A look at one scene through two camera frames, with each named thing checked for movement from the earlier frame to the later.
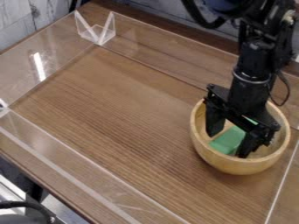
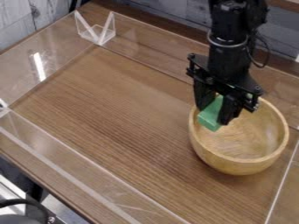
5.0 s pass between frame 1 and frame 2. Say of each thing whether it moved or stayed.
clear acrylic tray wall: stayed
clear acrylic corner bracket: stayed
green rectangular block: moved
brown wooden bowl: stayed
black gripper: moved
